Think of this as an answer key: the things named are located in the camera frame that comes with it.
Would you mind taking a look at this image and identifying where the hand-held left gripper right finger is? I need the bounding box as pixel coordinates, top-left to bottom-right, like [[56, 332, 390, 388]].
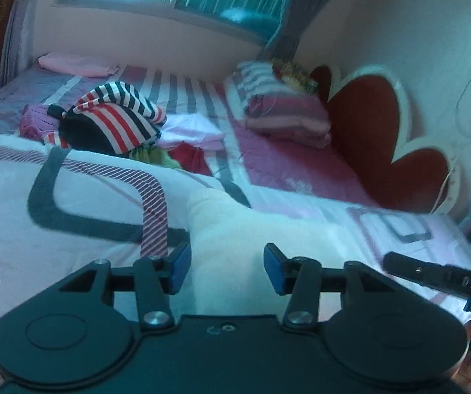
[[263, 243, 384, 331]]

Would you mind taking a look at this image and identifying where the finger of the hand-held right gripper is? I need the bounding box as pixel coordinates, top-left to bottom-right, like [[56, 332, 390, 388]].
[[383, 252, 471, 297]]

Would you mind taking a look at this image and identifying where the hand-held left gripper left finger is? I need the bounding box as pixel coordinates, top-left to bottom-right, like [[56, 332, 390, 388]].
[[57, 241, 192, 331]]

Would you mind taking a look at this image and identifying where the cream small garment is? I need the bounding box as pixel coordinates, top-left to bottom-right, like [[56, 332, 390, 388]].
[[187, 190, 345, 317]]

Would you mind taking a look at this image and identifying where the pink striped bed sheet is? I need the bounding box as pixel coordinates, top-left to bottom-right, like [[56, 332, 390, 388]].
[[0, 63, 384, 214]]

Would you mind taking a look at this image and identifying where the red cloth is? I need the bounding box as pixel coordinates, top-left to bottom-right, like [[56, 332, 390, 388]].
[[172, 142, 215, 176]]

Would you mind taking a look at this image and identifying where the green cloth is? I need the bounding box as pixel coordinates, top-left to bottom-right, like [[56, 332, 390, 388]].
[[128, 145, 182, 170]]

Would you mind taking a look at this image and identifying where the white quilt with striped bands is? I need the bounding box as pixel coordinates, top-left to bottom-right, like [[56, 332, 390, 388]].
[[0, 129, 471, 394]]

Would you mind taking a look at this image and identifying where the light pink cloth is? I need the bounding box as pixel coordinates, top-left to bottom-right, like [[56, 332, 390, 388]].
[[159, 114, 225, 150]]

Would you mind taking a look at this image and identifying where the red heart-shaped headboard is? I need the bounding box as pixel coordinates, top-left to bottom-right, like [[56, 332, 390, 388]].
[[310, 65, 461, 214]]

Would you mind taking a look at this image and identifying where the folded pink striped blanket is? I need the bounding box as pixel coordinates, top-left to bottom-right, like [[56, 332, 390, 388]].
[[224, 61, 332, 148]]

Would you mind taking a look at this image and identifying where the red black white striped garment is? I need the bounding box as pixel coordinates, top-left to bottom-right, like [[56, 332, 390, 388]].
[[42, 82, 168, 157]]

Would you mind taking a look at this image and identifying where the colourful patterned cushion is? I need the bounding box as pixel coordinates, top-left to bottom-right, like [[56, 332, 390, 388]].
[[271, 58, 319, 93]]

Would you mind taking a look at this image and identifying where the purple cloth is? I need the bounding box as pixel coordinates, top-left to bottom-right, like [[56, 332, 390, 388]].
[[19, 103, 61, 138]]

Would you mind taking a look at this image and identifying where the pink folded cloth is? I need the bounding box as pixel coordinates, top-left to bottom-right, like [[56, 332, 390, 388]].
[[38, 53, 120, 78]]

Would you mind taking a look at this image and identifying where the grey curtain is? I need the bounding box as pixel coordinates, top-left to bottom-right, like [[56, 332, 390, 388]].
[[258, 0, 318, 64]]

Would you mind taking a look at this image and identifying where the lilac curtain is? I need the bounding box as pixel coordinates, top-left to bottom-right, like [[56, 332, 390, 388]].
[[0, 0, 41, 88]]

